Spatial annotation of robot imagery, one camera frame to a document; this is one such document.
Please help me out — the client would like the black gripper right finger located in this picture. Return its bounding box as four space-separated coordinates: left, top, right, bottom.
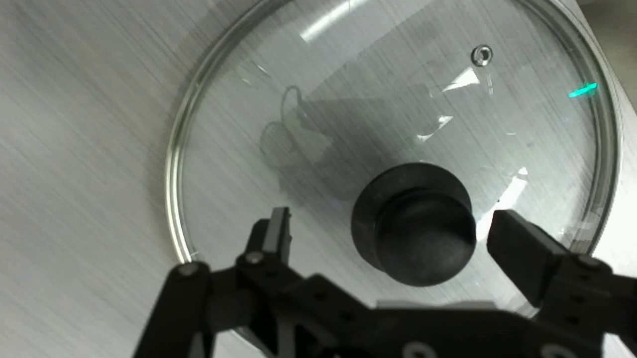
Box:
488 212 578 313

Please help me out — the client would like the glass pot lid black knob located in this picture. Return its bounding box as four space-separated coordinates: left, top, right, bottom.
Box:
166 0 619 311

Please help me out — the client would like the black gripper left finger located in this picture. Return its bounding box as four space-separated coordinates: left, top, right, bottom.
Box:
237 208 293 279

